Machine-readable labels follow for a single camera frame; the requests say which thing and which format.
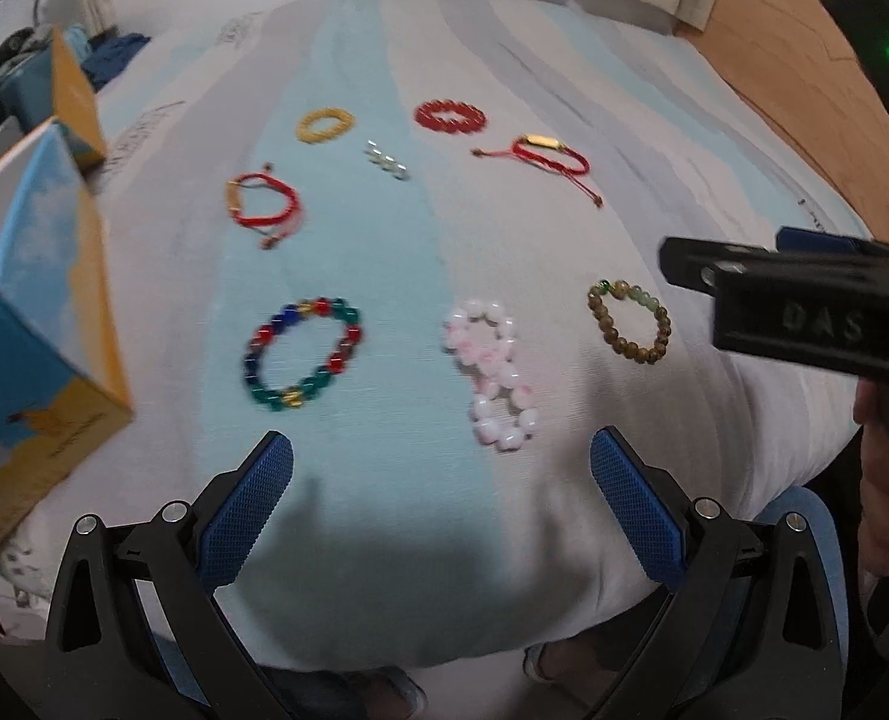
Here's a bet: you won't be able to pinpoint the brown green bead bracelet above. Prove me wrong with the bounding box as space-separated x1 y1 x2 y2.
585 278 674 368

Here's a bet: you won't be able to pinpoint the red cord bracelet gold tube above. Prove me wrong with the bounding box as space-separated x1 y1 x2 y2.
470 133 604 210

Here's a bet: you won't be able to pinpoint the pink white bead bracelet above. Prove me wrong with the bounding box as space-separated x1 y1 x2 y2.
442 299 542 454

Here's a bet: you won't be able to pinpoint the multicolour glass bead bracelet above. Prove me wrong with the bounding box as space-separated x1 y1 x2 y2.
242 296 365 415

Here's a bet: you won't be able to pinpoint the clear bead bracelet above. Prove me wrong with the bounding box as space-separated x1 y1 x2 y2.
363 138 412 184

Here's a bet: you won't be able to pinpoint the yellow bead bracelet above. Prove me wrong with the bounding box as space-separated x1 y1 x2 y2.
294 107 358 145

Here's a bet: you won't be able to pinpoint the red cord bracelet gold bead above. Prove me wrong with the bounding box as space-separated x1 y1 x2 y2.
225 161 304 250

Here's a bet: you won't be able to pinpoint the person's right hand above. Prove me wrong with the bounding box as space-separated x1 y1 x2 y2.
853 380 889 577

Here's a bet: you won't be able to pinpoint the striped bed sheet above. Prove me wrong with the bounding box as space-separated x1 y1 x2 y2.
0 0 866 670

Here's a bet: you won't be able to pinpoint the blue yellow cardboard box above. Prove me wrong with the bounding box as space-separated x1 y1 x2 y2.
0 34 133 544

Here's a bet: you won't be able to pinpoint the blue folded clothes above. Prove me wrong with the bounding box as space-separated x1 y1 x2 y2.
81 32 151 91

